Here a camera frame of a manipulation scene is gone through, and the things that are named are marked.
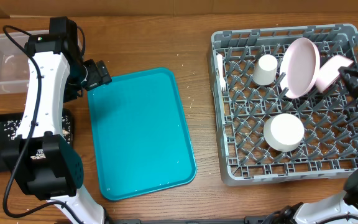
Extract grey dishwasher rack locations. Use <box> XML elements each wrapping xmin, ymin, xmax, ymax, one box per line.
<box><xmin>208</xmin><ymin>24</ymin><xmax>358</xmax><ymax>186</ymax></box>

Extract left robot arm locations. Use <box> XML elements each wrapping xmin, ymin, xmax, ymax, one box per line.
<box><xmin>1</xmin><ymin>33</ymin><xmax>112</xmax><ymax>223</ymax></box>

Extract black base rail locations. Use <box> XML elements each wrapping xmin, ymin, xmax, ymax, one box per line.
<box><xmin>111</xmin><ymin>216</ymin><xmax>266</xmax><ymax>224</ymax></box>

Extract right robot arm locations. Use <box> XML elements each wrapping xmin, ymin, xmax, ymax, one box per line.
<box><xmin>263</xmin><ymin>67</ymin><xmax>358</xmax><ymax>223</ymax></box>

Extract white paper cup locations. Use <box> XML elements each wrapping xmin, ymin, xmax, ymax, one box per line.
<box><xmin>253</xmin><ymin>54</ymin><xmax>278</xmax><ymax>86</ymax></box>

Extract clear plastic bin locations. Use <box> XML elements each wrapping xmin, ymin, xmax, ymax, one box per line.
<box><xmin>0</xmin><ymin>29</ymin><xmax>51</xmax><ymax>95</ymax></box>

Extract pink bowl with nuts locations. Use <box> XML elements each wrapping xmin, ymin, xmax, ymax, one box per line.
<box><xmin>315</xmin><ymin>55</ymin><xmax>354</xmax><ymax>93</ymax></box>

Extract pile of rice and nuts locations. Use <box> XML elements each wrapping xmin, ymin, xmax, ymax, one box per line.
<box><xmin>1</xmin><ymin>115</ymin><xmax>74</xmax><ymax>159</ymax></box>

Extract white bowl with rice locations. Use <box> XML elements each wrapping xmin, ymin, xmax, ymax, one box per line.
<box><xmin>263</xmin><ymin>113</ymin><xmax>305</xmax><ymax>152</ymax></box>

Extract white plastic fork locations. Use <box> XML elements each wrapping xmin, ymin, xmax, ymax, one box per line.
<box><xmin>216</xmin><ymin>54</ymin><xmax>227</xmax><ymax>92</ymax></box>

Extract teal serving tray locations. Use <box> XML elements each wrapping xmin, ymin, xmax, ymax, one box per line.
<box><xmin>88</xmin><ymin>68</ymin><xmax>197</xmax><ymax>201</ymax></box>

